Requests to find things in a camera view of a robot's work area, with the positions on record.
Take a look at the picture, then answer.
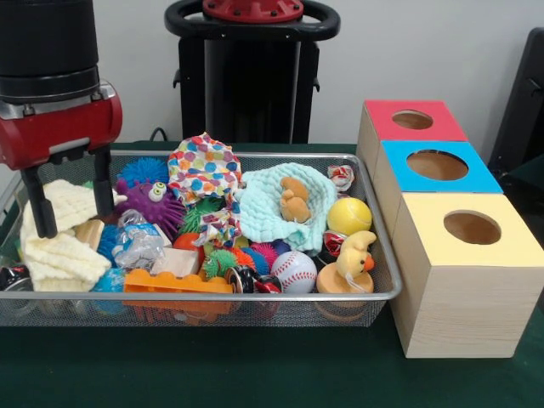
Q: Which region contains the cream knitted cloth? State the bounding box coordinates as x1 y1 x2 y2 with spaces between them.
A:
20 178 128 293

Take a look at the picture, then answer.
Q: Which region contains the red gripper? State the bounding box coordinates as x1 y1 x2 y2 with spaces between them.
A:
0 87 124 239

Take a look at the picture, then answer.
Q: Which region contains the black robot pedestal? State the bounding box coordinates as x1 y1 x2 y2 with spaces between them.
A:
164 0 341 145

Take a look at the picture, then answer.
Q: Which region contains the blue spiky ball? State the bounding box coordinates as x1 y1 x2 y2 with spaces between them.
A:
116 156 171 188

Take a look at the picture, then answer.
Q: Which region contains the white toy baseball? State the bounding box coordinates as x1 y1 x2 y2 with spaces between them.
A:
270 250 319 294

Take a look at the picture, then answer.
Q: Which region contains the polka dot cloth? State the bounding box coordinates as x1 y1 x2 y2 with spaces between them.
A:
167 131 244 250

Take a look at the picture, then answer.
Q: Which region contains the crushed clear plastic bottle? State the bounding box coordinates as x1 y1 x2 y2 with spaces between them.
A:
112 209 167 271

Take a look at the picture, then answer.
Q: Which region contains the dark green tablecloth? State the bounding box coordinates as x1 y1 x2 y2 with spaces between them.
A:
0 141 544 408

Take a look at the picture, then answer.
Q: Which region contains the yellow plush duck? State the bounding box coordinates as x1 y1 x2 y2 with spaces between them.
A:
335 230 378 284

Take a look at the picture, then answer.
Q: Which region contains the purple spiky monster toy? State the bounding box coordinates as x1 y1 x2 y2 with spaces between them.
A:
114 178 188 241

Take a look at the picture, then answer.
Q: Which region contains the mint green cloth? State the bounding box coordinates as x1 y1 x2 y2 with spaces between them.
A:
234 162 339 256

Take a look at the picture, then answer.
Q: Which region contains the wooden three-hole box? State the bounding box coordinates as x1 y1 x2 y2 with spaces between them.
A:
355 99 544 360

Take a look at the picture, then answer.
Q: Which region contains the yellow tennis ball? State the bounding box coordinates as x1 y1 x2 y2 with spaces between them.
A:
326 197 373 237

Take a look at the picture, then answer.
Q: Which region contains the silver mesh bin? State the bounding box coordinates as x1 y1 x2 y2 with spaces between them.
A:
0 149 404 328

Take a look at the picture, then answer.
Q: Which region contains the orange building brick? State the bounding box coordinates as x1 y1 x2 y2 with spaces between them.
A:
122 268 235 295

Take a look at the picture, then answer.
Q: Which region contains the black panel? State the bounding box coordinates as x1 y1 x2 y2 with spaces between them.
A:
487 27 544 171

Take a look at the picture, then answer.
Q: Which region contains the brown plush toy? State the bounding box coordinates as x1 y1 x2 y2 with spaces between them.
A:
279 176 314 224

